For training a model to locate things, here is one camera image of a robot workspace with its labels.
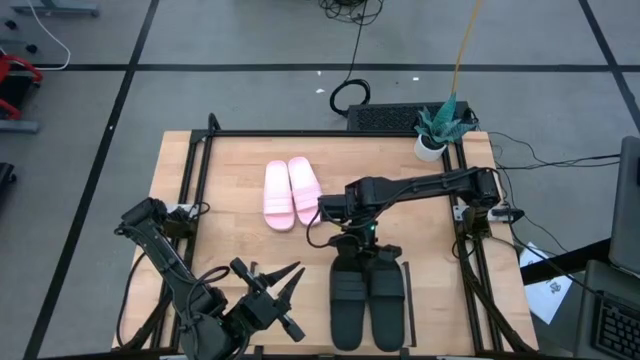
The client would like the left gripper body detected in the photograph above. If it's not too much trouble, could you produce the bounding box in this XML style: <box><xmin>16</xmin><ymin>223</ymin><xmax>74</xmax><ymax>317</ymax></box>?
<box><xmin>229</xmin><ymin>257</ymin><xmax>306</xmax><ymax>344</ymax></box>

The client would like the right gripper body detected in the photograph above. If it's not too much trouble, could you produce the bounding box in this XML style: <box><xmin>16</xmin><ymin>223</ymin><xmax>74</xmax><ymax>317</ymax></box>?
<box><xmin>332</xmin><ymin>224</ymin><xmax>403</xmax><ymax>264</ymax></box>

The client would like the black slide sandal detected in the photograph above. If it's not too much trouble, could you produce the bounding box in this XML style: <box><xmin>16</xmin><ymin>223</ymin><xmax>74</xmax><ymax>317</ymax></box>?
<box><xmin>366</xmin><ymin>254</ymin><xmax>407</xmax><ymax>353</ymax></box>
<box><xmin>329</xmin><ymin>252</ymin><xmax>369</xmax><ymax>352</ymax></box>

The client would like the pink slide sandal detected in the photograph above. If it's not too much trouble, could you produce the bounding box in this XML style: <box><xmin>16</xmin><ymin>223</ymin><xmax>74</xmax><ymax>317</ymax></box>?
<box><xmin>287</xmin><ymin>156</ymin><xmax>324</xmax><ymax>227</ymax></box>
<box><xmin>263</xmin><ymin>159</ymin><xmax>297</xmax><ymax>233</ymax></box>

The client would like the wooden shelf with black legs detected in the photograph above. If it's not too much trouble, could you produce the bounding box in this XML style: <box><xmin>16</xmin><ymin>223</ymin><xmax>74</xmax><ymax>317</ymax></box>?
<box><xmin>241</xmin><ymin>259</ymin><xmax>417</xmax><ymax>349</ymax></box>

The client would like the snake plant in white pot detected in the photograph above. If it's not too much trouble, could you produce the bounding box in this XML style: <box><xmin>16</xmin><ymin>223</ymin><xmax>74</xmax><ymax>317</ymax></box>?
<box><xmin>413</xmin><ymin>92</ymin><xmax>480</xmax><ymax>163</ymax></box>

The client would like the black perforated computer case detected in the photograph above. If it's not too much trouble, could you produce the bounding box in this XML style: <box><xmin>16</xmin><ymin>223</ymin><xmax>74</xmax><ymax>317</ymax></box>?
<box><xmin>346</xmin><ymin>101</ymin><xmax>472</xmax><ymax>133</ymax></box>

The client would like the white paper sheet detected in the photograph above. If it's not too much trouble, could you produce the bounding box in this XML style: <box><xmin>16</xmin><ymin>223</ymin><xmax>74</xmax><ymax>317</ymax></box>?
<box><xmin>518</xmin><ymin>241</ymin><xmax>574</xmax><ymax>326</ymax></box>

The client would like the grey laptop with keyboard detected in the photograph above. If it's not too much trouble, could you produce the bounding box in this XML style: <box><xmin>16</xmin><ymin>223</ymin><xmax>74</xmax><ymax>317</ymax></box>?
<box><xmin>573</xmin><ymin>259</ymin><xmax>640</xmax><ymax>360</ymax></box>

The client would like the grey laptop lid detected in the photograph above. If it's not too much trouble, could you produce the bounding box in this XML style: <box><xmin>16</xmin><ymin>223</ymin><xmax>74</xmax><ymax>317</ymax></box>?
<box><xmin>607</xmin><ymin>134</ymin><xmax>640</xmax><ymax>279</ymax></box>

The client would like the silver mounting bracket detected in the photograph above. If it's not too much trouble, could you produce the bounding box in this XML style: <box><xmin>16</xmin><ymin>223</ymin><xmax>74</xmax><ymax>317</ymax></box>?
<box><xmin>452</xmin><ymin>204</ymin><xmax>477</xmax><ymax>224</ymax></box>

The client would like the black aluminium table frame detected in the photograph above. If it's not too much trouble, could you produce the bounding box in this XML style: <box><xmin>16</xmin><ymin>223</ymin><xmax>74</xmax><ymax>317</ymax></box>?
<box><xmin>114</xmin><ymin>112</ymin><xmax>539</xmax><ymax>354</ymax></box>

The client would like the thin black cable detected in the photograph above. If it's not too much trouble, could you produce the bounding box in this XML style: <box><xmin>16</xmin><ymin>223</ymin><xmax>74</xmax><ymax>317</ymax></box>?
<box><xmin>487</xmin><ymin>130</ymin><xmax>622</xmax><ymax>170</ymax></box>

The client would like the black hanging cable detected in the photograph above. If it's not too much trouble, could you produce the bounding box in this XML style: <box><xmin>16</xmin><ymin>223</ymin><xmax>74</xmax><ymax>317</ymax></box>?
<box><xmin>318</xmin><ymin>0</ymin><xmax>385</xmax><ymax>119</ymax></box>

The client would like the yellow hanging cable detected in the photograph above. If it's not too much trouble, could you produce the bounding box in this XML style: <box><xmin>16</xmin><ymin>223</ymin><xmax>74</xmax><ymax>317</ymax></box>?
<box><xmin>450</xmin><ymin>0</ymin><xmax>483</xmax><ymax>96</ymax></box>

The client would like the white cable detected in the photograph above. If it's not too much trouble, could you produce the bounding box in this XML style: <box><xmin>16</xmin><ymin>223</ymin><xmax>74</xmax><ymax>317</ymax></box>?
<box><xmin>24</xmin><ymin>0</ymin><xmax>72</xmax><ymax>72</ymax></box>

